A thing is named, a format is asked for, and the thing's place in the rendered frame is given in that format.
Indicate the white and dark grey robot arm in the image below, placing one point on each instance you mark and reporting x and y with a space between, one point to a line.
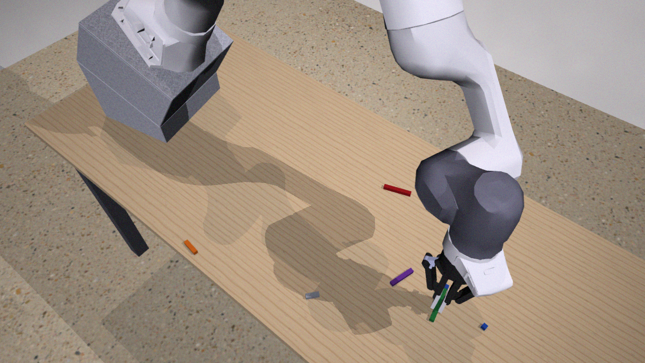
471 186

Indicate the orange rod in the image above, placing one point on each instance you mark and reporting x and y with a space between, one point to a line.
191 247

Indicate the green rod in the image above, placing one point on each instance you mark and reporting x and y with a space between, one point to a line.
436 309

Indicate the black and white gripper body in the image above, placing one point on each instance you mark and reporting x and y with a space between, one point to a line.
445 266

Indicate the purple rod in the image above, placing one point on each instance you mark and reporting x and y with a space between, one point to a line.
401 277

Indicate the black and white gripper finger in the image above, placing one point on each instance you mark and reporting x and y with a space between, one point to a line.
459 297
431 278

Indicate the red rod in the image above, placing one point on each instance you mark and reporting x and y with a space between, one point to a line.
397 190

